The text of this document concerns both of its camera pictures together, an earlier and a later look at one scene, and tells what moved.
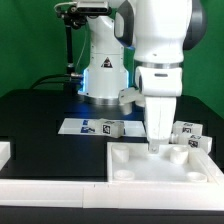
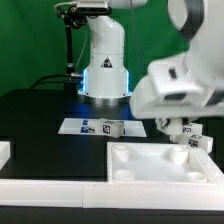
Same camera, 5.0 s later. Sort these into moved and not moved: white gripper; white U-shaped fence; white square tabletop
Moved: white gripper
Not moved: white U-shaped fence; white square tabletop
